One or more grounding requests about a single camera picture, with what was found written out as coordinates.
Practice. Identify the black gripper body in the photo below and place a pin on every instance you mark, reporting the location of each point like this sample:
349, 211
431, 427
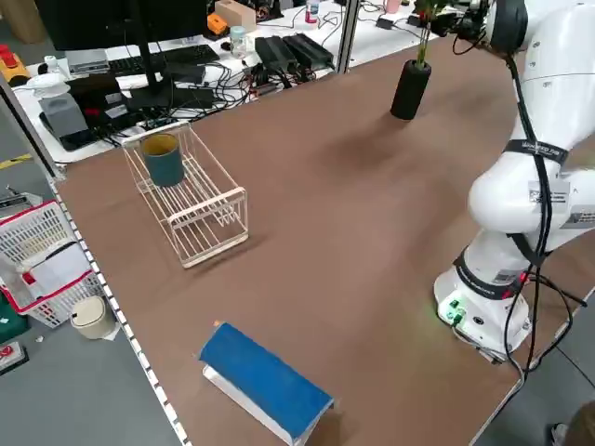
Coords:
469, 25

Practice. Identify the red rose bouquet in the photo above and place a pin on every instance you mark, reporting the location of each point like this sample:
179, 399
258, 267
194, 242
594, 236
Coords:
423, 46

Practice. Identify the black cylindrical vase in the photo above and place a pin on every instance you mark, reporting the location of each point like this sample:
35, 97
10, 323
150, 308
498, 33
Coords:
409, 93

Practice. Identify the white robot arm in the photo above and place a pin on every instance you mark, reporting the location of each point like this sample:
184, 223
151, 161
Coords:
511, 204

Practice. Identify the pink cup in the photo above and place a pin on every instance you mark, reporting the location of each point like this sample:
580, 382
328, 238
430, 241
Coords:
392, 5

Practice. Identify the red labelled bottle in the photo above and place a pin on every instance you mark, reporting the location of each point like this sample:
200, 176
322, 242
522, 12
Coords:
312, 14

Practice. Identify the black finned power brick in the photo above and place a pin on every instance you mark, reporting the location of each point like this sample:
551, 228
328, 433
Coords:
309, 51
274, 53

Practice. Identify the pale clear jar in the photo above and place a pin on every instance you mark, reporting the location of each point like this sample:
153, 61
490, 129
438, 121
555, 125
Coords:
238, 42

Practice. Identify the cardboard box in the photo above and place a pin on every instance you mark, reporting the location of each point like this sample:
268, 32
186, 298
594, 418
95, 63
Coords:
237, 14

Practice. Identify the orange gadget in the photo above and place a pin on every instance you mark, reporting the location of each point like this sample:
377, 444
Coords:
217, 23

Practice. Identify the black keyboard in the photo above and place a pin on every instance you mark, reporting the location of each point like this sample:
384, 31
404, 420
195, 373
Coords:
186, 55

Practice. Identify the teal cup yellow inside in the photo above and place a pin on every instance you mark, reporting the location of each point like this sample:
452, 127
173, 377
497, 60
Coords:
162, 169

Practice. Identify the black monitor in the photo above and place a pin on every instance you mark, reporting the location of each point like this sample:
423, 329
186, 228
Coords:
93, 23

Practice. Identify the grey mini computer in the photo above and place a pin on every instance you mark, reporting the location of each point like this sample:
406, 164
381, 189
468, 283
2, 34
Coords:
86, 58

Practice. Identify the blue and white slanted stand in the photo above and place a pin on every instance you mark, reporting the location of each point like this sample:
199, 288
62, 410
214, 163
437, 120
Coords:
260, 371

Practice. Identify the grey box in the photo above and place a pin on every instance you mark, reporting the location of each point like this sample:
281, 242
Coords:
62, 116

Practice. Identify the white round gadget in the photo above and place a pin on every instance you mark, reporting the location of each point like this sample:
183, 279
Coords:
44, 81

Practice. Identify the person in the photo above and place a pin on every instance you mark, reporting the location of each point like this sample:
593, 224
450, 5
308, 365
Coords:
583, 427

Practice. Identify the small beige bin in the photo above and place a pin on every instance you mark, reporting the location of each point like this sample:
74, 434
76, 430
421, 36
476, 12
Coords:
90, 320

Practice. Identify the white basket red rim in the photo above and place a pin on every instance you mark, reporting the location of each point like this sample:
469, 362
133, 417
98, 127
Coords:
28, 237

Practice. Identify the green box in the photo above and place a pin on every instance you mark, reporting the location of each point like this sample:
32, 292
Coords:
9, 325

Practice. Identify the red emergency stop button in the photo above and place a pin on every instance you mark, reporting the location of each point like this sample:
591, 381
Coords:
11, 360

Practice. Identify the aluminium frame post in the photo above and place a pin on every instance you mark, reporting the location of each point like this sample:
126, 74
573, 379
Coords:
347, 37

